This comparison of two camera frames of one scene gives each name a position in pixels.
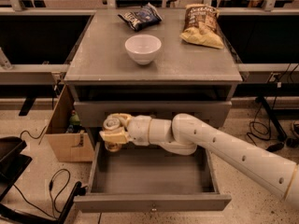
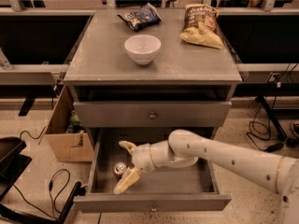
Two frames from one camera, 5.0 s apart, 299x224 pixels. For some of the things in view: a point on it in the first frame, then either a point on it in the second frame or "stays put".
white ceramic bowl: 143,48 stays put
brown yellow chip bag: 201,26 stays put
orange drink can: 111,133 -> 119,169
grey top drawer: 216,113 stays put
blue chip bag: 142,18 stays put
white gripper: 138,130 -> 141,158
